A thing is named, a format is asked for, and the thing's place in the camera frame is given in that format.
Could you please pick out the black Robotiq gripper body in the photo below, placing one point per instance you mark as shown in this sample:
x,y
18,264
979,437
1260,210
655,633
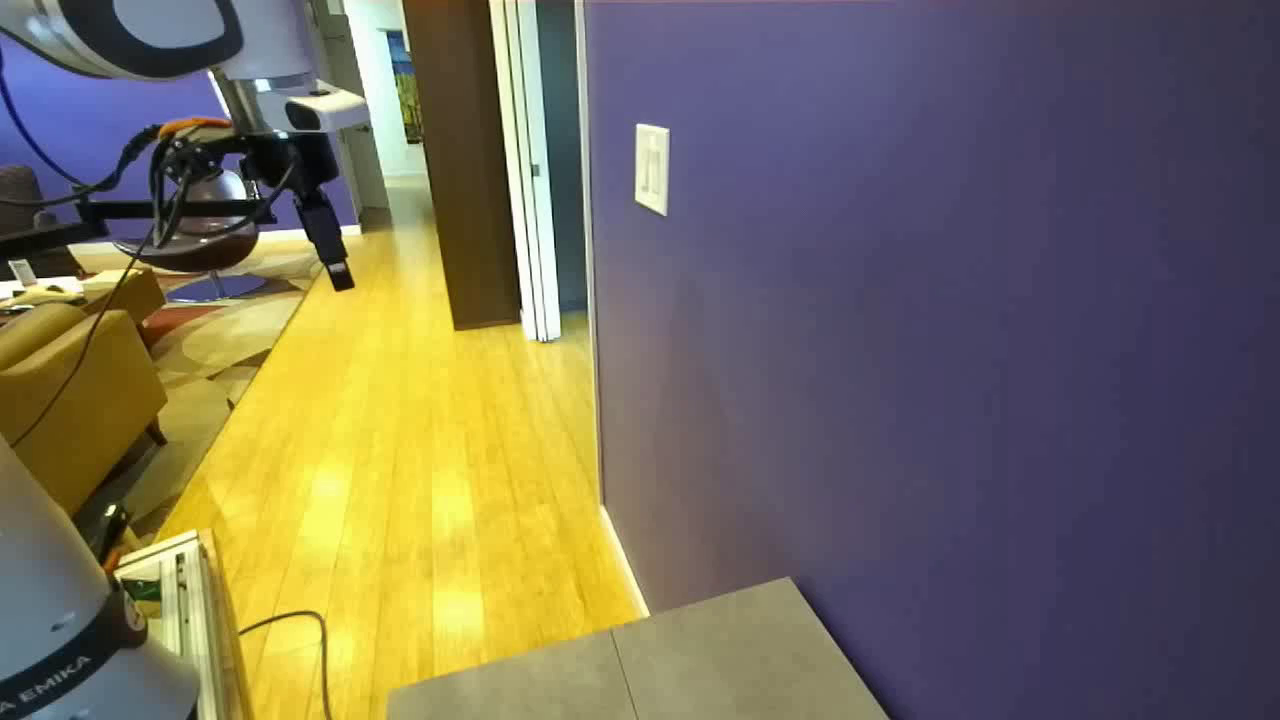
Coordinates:
x,y
287,157

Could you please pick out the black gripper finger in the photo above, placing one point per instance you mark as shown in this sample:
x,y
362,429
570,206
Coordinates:
x,y
330,249

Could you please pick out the white light switch plate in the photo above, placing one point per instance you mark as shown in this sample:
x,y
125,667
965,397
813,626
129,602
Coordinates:
x,y
651,170

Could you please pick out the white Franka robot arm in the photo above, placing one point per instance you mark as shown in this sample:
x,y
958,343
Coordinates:
x,y
83,30

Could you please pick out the patterned floor rug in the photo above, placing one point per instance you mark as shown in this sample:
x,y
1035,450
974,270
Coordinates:
x,y
221,324

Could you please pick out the dark brown wooden door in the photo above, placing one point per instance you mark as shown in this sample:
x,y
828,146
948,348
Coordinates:
x,y
460,162

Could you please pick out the grey concrete-look table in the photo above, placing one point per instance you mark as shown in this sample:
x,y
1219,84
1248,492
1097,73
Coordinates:
x,y
641,662

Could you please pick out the framed wall picture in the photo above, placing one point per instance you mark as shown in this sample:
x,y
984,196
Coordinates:
x,y
400,83

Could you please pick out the white door frame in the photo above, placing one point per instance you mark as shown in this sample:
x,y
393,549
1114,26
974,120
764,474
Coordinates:
x,y
527,165

